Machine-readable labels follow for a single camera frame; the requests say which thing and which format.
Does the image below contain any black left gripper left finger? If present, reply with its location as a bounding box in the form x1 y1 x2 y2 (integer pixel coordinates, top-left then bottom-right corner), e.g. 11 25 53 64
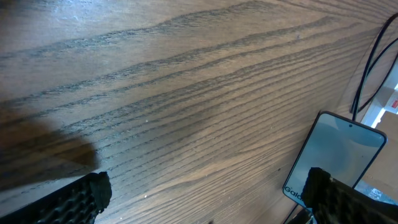
1 172 112 224

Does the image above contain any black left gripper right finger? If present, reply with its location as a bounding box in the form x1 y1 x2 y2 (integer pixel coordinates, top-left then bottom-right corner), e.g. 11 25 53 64
301 167 397 224

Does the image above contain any white power strip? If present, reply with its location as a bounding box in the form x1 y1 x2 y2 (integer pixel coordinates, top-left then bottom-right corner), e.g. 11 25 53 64
361 62 397 128

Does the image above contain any black USB charging cable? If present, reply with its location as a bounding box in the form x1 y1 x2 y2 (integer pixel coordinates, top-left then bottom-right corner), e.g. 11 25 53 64
349 12 398 121

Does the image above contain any Samsung Galaxy smartphone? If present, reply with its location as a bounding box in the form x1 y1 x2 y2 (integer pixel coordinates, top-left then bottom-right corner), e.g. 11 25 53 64
282 111 387 206

